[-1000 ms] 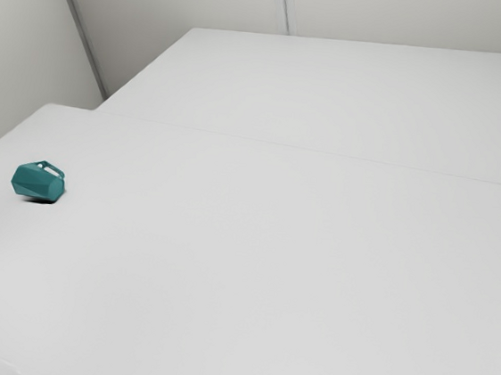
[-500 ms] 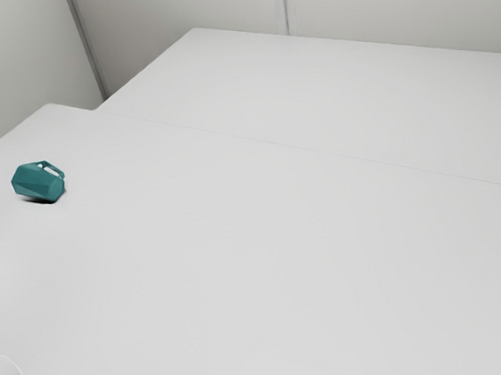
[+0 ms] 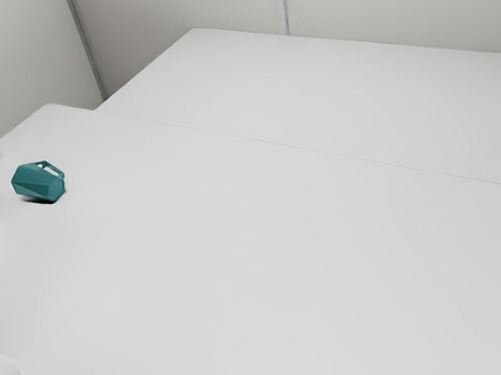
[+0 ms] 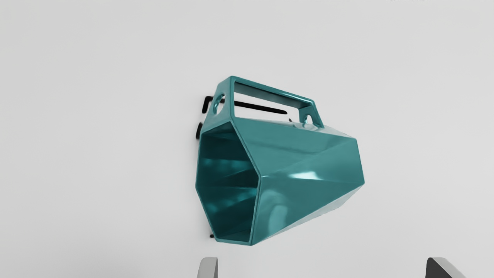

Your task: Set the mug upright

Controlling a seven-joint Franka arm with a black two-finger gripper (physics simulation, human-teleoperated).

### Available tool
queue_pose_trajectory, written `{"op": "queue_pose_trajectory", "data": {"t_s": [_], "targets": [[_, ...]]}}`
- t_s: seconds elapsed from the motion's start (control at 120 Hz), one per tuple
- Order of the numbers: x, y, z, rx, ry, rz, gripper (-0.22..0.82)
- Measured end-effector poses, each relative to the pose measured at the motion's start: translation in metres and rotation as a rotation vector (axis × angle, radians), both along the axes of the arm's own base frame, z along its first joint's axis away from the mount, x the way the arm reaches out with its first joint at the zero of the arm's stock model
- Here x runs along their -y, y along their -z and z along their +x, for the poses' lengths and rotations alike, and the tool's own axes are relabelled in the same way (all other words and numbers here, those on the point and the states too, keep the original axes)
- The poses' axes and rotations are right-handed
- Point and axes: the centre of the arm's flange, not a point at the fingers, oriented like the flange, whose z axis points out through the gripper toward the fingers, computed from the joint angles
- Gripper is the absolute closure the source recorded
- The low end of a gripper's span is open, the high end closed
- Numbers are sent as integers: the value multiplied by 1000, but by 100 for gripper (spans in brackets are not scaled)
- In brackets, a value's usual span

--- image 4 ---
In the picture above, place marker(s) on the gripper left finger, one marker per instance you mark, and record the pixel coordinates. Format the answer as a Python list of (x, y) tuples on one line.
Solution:
[(208, 268)]

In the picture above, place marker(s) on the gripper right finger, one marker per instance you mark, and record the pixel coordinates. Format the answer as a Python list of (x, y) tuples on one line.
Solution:
[(444, 270)]

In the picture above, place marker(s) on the teal faceted mug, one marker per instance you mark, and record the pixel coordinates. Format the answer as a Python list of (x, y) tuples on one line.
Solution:
[(301, 170)]

